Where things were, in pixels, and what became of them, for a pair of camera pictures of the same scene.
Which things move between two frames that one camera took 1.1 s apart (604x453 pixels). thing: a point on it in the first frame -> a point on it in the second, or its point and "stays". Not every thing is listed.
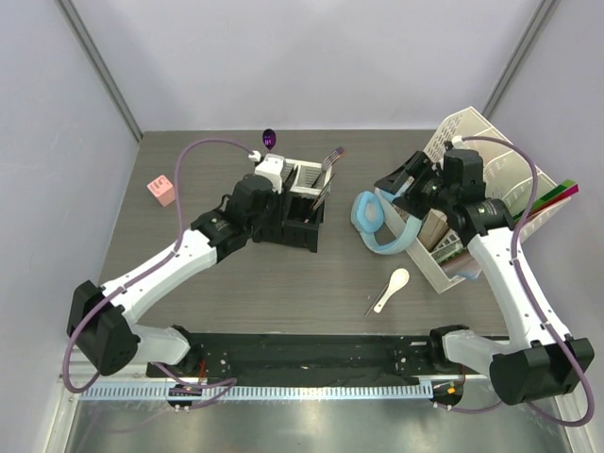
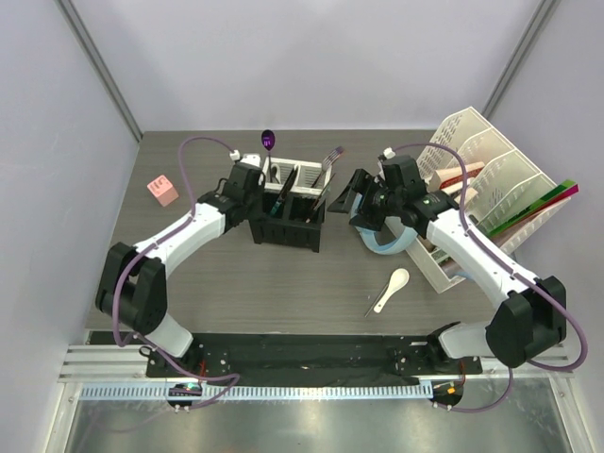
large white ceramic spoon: [396, 281] stays
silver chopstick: [377, 300] stays
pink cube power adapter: [162, 189] stays
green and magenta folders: [565, 189] stays
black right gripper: [417, 165] -> [361, 181]
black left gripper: [279, 201] -> [257, 213]
